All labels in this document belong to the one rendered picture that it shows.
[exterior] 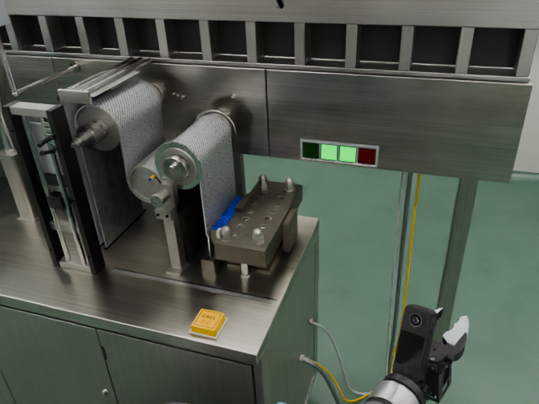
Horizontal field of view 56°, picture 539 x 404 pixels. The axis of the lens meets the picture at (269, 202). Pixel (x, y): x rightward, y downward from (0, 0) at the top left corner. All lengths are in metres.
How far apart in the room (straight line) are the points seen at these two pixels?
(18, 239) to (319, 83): 1.17
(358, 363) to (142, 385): 1.16
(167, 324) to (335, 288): 1.59
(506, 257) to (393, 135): 1.89
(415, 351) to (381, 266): 2.24
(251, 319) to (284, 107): 0.66
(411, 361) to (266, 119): 1.02
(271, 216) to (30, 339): 0.88
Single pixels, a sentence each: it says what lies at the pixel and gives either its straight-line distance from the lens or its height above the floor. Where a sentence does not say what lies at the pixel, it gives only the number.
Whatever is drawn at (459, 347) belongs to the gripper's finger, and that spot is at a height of 1.25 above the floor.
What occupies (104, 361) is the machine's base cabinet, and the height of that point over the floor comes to 0.67.
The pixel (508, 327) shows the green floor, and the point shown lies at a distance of 2.86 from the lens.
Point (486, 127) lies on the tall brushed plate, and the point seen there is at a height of 1.31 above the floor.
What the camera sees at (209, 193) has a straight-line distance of 1.50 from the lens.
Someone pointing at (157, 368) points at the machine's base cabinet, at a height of 0.71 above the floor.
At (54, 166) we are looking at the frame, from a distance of 1.53.
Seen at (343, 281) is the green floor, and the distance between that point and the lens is 2.94.
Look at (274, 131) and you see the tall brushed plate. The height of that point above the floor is 1.24.
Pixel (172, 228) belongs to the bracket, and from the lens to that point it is 1.52.
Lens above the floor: 1.88
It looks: 31 degrees down
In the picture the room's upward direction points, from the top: 3 degrees counter-clockwise
